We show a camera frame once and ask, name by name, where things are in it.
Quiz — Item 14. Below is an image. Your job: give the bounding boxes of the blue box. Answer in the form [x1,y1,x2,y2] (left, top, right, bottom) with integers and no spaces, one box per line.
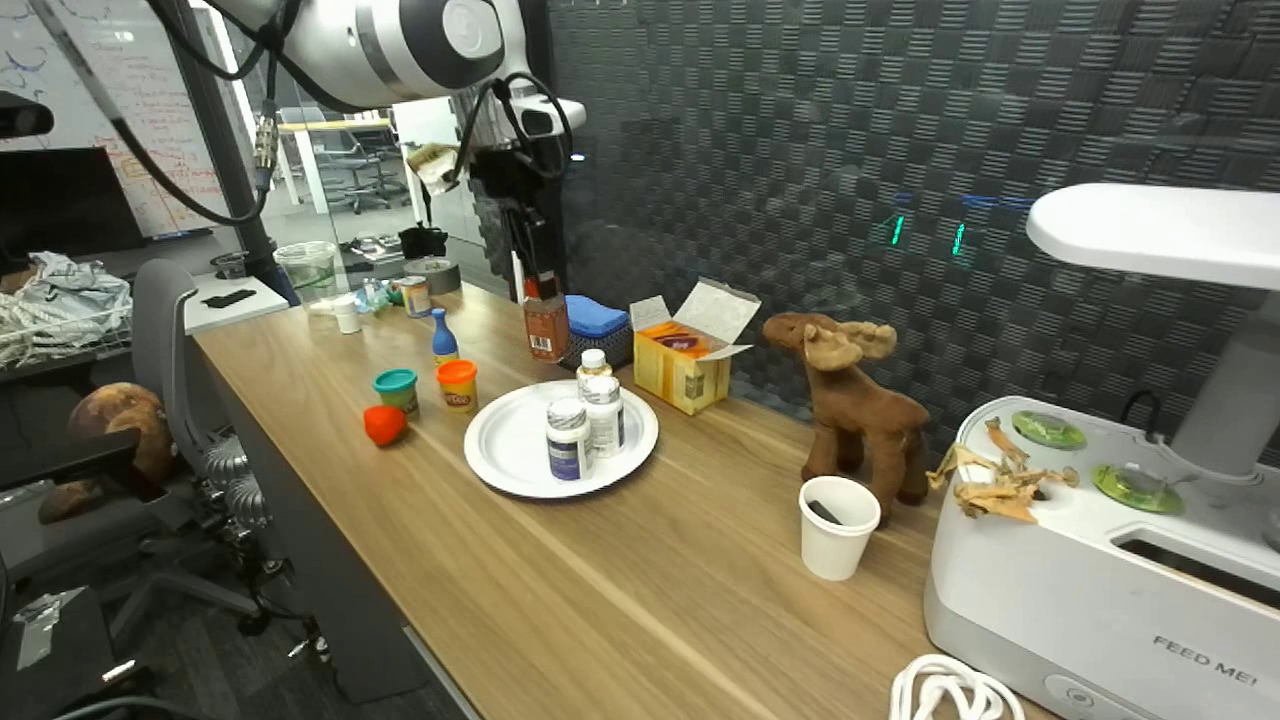
[566,325,635,380]

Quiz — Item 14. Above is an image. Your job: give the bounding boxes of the crumpled grey cloth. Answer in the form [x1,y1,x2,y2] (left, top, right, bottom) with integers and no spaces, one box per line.
[0,248,139,378]

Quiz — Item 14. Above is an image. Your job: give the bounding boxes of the clear plastic container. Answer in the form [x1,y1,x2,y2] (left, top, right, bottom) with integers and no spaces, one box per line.
[271,235,353,308]

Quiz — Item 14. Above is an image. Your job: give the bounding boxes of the white paper plate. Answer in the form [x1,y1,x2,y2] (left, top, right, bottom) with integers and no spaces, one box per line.
[461,378,665,506]

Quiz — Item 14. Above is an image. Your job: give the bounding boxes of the thick white coiled cable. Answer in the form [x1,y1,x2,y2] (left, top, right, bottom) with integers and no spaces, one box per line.
[884,649,1032,720]

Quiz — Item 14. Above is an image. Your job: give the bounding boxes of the dried plant leaves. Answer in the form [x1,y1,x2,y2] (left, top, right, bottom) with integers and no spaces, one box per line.
[928,411,1081,530]

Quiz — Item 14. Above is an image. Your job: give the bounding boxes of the brown wrist camera box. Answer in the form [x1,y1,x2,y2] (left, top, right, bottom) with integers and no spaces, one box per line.
[404,136,472,192]

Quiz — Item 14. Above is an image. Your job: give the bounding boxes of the white side table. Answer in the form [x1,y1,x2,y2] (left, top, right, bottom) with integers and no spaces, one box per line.
[177,273,297,342]

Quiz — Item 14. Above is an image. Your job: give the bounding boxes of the small labelled jar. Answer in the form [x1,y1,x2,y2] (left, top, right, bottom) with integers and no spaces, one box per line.
[395,273,438,322]

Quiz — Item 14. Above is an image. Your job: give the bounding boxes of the brown round plush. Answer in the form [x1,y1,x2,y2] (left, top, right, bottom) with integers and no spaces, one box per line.
[37,378,184,530]

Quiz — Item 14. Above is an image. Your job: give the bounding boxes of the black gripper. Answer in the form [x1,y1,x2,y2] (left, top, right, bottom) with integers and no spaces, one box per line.
[467,131,566,293]

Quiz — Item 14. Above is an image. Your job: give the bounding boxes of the open yellow cardboard box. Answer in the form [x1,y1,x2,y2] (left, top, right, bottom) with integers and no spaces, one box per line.
[624,275,766,422]

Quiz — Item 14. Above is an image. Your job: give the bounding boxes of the white pill bottle blue label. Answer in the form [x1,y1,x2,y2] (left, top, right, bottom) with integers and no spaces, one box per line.
[542,396,595,486]

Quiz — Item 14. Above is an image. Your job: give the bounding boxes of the small black container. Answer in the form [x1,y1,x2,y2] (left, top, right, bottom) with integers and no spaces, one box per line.
[395,219,454,266]

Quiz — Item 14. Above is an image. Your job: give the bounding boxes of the red toy strawberry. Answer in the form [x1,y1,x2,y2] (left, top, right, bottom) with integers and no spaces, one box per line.
[359,404,413,454]

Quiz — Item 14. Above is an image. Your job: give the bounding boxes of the blue folded cloth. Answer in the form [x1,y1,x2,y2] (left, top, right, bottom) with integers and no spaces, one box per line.
[566,293,634,344]

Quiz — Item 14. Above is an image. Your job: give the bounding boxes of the black looped camera cable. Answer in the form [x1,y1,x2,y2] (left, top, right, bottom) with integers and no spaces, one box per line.
[454,72,580,151]

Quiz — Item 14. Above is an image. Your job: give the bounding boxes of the white indoor planter with lamp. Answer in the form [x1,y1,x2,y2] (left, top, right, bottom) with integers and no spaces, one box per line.
[919,181,1280,720]

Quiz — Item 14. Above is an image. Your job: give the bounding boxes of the black arm cable with connector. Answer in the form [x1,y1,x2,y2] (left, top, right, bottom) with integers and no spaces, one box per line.
[24,0,294,231]

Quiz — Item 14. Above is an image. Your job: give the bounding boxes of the teal lid dough tub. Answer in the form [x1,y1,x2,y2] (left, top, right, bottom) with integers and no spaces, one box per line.
[373,365,423,416]

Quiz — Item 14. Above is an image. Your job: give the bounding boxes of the grey office chair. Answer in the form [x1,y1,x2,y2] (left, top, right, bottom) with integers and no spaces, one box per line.
[125,254,338,673]

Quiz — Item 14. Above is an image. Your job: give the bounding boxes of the orange lid dough tub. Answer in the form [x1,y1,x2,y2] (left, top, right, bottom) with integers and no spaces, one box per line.
[438,357,480,411]

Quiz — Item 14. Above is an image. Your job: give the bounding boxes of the white paper cup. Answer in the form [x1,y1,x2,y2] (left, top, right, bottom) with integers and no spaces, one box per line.
[796,472,884,585]

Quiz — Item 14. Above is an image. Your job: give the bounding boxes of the brown moose plush toy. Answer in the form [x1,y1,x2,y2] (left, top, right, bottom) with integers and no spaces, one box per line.
[759,308,935,510]

